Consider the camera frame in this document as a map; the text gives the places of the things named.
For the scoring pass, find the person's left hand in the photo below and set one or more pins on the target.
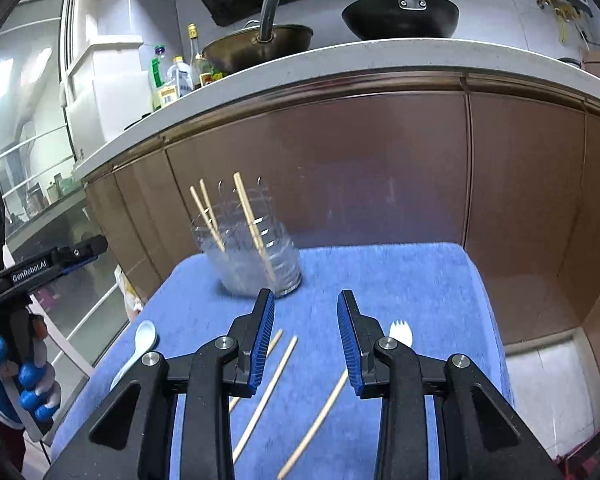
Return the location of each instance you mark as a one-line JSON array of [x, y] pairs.
[[30, 395]]

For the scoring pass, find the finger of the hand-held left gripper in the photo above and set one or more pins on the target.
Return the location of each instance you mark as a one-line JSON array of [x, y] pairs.
[[85, 250]]

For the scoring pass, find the black wok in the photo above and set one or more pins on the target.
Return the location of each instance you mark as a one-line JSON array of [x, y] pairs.
[[380, 20]]

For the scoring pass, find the clear plastic utensil holder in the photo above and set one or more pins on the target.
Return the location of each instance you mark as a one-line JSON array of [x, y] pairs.
[[280, 270]]

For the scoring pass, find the white kitchen countertop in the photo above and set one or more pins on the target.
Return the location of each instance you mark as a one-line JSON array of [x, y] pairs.
[[380, 57]]

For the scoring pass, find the white plastic spork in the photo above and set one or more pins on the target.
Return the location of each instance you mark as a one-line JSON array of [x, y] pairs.
[[400, 332]]

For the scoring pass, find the tall yellow-capped glass bottle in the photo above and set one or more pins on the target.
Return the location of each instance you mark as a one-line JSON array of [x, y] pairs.
[[195, 55]]

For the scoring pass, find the sliding glass door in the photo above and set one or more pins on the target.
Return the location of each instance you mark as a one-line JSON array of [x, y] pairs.
[[30, 110]]

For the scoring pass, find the clear oil bottle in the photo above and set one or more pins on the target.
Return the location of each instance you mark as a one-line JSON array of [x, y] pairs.
[[180, 80]]

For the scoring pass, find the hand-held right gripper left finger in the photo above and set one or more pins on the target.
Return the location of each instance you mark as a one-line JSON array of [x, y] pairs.
[[262, 340]]

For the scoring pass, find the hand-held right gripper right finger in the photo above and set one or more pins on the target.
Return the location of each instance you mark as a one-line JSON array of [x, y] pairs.
[[350, 345]]

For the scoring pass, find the blue towel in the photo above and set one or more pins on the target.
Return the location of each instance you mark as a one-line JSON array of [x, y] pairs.
[[405, 280]]

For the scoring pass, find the small sauce bottle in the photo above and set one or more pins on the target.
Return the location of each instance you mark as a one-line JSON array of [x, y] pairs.
[[206, 77]]

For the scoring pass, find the white plastic spoon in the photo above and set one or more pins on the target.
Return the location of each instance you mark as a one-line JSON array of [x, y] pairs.
[[145, 335]]

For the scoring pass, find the bronze wok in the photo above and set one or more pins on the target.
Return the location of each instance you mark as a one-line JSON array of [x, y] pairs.
[[260, 50]]

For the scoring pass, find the plastic bag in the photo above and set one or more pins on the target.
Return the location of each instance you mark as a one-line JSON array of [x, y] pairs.
[[127, 295]]

